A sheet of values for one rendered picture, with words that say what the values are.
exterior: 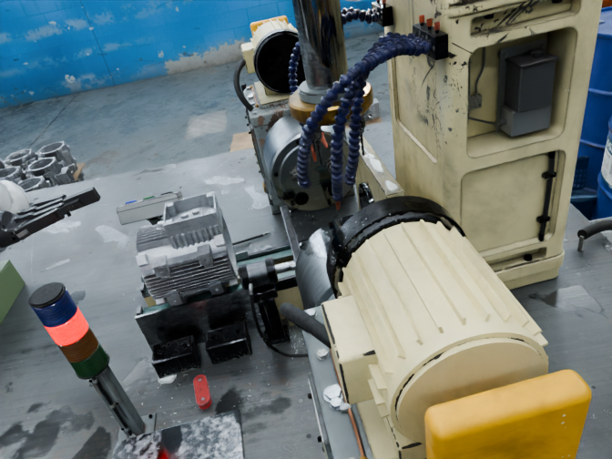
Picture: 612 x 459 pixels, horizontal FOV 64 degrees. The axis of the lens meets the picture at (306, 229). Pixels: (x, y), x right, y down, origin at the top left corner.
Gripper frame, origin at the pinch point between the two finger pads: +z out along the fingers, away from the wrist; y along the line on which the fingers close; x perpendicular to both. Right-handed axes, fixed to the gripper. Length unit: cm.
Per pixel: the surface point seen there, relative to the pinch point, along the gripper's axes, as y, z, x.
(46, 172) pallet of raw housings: 202, -102, 57
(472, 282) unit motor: -65, 58, -4
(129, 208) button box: 21.3, -0.3, 16.0
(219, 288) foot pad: -9.6, 19.3, 28.8
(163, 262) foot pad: -8.8, 11.0, 17.1
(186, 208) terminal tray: 4.7, 17.8, 13.5
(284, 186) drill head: 21, 41, 26
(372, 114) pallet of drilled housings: 249, 116, 122
